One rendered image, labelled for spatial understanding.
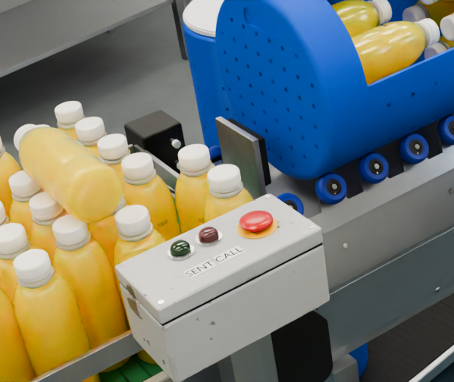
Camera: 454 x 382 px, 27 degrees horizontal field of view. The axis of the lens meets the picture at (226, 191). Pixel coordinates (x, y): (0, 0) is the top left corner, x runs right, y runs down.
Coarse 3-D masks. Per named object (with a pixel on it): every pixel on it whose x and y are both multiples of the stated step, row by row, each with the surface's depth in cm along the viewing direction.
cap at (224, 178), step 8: (216, 168) 114; (224, 168) 113; (232, 168) 113; (208, 176) 112; (216, 176) 112; (224, 176) 112; (232, 176) 111; (216, 184) 112; (224, 184) 111; (232, 184) 112; (216, 192) 112; (224, 192) 112
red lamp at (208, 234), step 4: (204, 228) 101; (208, 228) 101; (212, 228) 101; (200, 232) 101; (204, 232) 100; (208, 232) 100; (212, 232) 100; (216, 232) 100; (200, 236) 100; (204, 236) 100; (208, 236) 100; (212, 236) 100; (216, 236) 100; (200, 240) 100; (204, 240) 100; (208, 240) 100; (212, 240) 100
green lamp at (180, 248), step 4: (180, 240) 100; (184, 240) 100; (172, 244) 99; (176, 244) 99; (180, 244) 99; (184, 244) 99; (188, 244) 99; (172, 248) 99; (176, 248) 99; (180, 248) 99; (184, 248) 99; (188, 248) 99; (172, 252) 99; (176, 252) 99; (180, 252) 99; (184, 252) 99; (188, 252) 99
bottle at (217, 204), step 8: (240, 184) 114; (232, 192) 112; (240, 192) 114; (248, 192) 115; (208, 200) 114; (216, 200) 113; (224, 200) 113; (232, 200) 113; (240, 200) 113; (248, 200) 114; (208, 208) 114; (216, 208) 113; (224, 208) 112; (232, 208) 112; (208, 216) 114; (216, 216) 113
